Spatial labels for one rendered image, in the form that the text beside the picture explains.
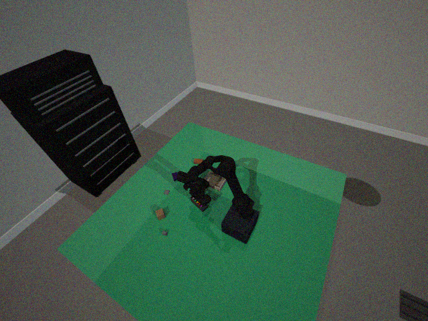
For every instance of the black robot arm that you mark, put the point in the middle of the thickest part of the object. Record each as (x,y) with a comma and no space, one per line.
(226,169)

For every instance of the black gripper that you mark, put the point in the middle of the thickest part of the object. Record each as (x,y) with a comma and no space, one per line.
(198,194)

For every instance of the tan rectangular tray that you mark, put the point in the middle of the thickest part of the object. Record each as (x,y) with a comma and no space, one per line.
(215,181)

